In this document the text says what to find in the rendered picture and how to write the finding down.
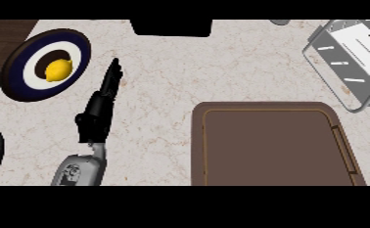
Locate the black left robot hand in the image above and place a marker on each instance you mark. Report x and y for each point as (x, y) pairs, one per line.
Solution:
(99, 108)

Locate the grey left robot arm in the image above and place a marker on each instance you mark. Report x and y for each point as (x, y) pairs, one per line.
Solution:
(80, 170)

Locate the brown tray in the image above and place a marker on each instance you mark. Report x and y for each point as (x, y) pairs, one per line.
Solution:
(270, 147)

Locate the yellow lemon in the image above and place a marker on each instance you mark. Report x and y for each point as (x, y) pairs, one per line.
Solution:
(58, 70)

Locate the dark blue and white plate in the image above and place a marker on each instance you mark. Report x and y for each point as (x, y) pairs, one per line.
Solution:
(28, 75)

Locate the black round object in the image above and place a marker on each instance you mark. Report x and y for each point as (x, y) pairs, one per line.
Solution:
(2, 147)

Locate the dark brown wooden board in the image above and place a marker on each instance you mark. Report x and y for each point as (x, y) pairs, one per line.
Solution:
(12, 37)

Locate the black appliance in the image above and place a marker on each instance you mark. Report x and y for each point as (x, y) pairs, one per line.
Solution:
(171, 28)

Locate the small grey object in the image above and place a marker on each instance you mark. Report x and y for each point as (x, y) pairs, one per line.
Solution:
(280, 22)

